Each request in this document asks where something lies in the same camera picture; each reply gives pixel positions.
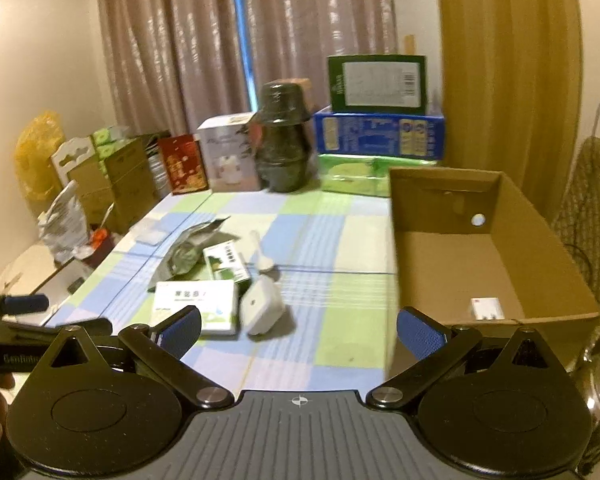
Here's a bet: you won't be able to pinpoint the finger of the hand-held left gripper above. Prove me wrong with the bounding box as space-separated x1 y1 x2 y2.
0 292 51 319
10 317 114 337

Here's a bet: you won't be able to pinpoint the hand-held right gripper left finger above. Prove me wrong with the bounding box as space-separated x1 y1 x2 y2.
47 306 234 410

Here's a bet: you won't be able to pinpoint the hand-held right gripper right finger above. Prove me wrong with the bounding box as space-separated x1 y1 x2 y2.
367 306 553 409

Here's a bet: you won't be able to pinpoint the green white spray box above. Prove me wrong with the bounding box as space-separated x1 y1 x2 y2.
202 241 251 284

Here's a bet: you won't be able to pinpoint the brown cardboard box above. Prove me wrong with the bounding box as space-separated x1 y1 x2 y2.
387 166 600 376

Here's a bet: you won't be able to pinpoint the silver foil bag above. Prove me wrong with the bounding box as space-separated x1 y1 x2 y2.
159 217 232 281

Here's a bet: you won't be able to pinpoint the checked cloth desktop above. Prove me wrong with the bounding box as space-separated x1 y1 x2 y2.
45 189 406 397

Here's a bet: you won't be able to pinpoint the white flat medicine box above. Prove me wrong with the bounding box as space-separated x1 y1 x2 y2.
149 280 240 336

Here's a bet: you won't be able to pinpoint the white plug adapter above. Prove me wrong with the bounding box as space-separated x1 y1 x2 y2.
239 276 285 337

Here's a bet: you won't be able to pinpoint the white crumpled plastic bag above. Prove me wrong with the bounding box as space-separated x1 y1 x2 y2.
37 180 91 264

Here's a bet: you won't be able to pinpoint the clear white plastic container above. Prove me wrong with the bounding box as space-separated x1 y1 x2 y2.
132 217 165 246

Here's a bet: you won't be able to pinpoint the white plastic spoon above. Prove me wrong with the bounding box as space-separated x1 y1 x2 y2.
249 230 277 274

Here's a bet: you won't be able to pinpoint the brown cardboard boxes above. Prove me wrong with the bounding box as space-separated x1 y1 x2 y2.
102 135 164 234
49 135 116 226

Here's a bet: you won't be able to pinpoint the yellow plastic bag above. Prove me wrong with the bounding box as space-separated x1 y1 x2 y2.
13 110 66 204

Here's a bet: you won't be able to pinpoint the red gold gift box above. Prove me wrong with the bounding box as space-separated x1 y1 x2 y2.
158 134 211 196

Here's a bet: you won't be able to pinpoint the light green tissue pack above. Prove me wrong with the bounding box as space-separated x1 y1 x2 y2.
317 154 394 199

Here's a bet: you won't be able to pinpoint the white humidifier picture box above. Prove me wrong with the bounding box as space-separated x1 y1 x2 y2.
196 112 261 193

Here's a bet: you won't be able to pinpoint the green tissue packets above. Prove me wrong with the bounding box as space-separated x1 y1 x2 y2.
90 126 131 159

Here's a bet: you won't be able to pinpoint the blue carton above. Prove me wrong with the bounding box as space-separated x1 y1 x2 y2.
313 104 446 161

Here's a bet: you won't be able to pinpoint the patterned fabric chair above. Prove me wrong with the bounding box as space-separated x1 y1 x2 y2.
550 137 600 311

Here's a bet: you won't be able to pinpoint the dark green lidded jar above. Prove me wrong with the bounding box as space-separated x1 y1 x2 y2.
252 81 312 194

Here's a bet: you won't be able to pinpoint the dark green carton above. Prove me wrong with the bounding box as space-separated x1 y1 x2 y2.
327 54 428 114

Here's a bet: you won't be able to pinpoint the yellow curtain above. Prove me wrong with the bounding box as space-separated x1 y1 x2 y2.
432 0 584 221

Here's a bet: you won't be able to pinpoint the pink patterned curtain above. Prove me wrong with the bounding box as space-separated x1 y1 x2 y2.
244 0 399 111
96 0 242 134

